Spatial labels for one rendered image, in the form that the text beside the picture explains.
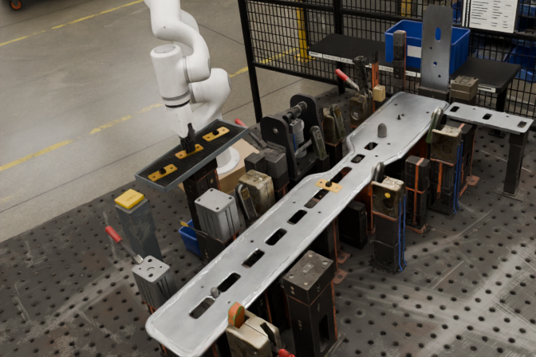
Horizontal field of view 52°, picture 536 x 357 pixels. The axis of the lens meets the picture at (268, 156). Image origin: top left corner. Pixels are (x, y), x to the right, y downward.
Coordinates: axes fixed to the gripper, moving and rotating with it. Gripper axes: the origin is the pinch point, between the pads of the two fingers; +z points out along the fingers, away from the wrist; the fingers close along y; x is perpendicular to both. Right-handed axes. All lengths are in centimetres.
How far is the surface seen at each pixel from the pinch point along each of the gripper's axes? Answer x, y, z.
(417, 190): 61, 38, 30
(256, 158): 17.4, 10.2, 8.9
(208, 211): -7.2, 22.0, 9.2
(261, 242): 1.6, 33.4, 18.8
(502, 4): 134, 13, -8
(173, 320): -31, 42, 19
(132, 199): -23.6, 9.9, 2.8
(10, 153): -32, -277, 118
